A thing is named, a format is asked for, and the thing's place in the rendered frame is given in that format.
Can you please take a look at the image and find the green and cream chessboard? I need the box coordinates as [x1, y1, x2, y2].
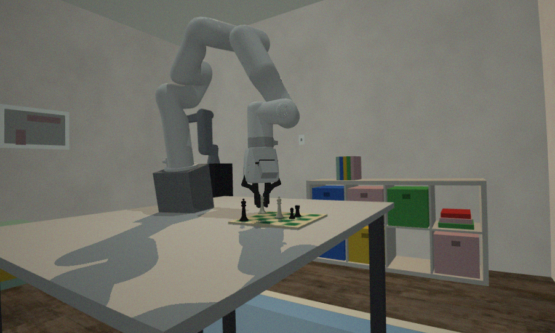
[228, 211, 327, 230]

